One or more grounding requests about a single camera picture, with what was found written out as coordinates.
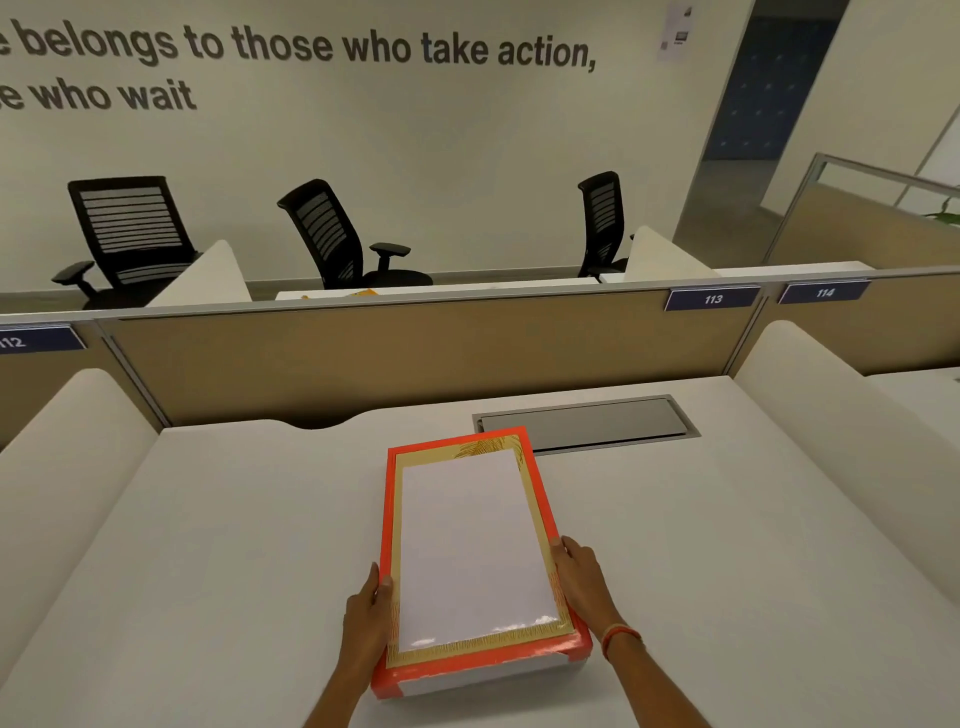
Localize person's left hand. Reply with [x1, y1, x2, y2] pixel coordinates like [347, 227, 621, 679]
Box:
[341, 562, 395, 674]

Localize person's right hand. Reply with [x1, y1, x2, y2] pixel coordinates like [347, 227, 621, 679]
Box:
[549, 534, 624, 640]

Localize red box lid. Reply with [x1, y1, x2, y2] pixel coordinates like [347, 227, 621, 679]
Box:
[371, 425, 594, 700]

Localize person's right forearm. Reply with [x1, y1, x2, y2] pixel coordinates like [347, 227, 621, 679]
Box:
[603, 633, 712, 728]

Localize wide beige partition panel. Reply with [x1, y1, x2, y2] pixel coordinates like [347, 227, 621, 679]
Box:
[97, 283, 770, 430]

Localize white desk divider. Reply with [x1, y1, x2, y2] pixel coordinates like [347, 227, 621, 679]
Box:
[733, 320, 960, 594]
[622, 224, 718, 283]
[147, 239, 254, 309]
[0, 367, 160, 665]

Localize blue desk number sign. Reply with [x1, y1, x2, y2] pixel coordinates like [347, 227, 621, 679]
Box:
[777, 280, 873, 306]
[0, 324, 88, 354]
[663, 285, 763, 313]

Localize black office chair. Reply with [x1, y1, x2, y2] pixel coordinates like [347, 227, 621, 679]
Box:
[576, 170, 633, 279]
[276, 178, 435, 291]
[50, 175, 202, 310]

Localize glass topped beige partition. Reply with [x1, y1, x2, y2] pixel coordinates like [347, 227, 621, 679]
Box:
[761, 152, 960, 271]

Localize blue lockers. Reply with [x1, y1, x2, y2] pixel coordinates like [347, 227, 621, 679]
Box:
[704, 16, 840, 163]

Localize orange thread bracelet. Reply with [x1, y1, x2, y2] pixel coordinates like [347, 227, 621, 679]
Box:
[599, 622, 645, 660]

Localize grey desk cable flap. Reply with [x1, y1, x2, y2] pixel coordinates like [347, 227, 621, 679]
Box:
[472, 395, 701, 457]

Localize white wall poster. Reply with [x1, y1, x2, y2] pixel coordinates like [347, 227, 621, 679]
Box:
[656, 2, 697, 65]

